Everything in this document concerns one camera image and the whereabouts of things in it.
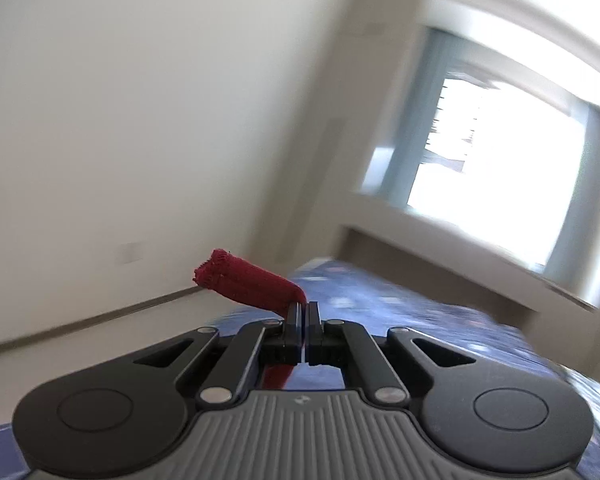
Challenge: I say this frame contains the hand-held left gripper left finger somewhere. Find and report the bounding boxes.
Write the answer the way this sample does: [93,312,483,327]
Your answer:
[131,301,306,405]

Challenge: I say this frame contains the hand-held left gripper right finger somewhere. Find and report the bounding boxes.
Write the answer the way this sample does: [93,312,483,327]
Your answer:
[307,301,477,407]

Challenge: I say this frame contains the red knit garment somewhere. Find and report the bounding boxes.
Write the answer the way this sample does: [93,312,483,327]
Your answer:
[192,248,308,391]

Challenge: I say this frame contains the blue plaid floral blanket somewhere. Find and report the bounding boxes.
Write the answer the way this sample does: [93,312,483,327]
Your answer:
[0,257,600,480]

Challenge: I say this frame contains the beige window bench cabinet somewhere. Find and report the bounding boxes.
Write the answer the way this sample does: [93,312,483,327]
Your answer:
[339,204,600,343]

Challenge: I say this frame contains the light blue curtain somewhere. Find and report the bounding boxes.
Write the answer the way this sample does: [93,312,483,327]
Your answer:
[544,104,600,307]
[359,27,462,207]

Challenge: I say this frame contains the beige tall cabinet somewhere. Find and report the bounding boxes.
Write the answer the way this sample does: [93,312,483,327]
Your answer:
[300,0,431,266]

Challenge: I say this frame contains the window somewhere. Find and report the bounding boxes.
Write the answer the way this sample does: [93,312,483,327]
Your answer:
[407,70,597,272]

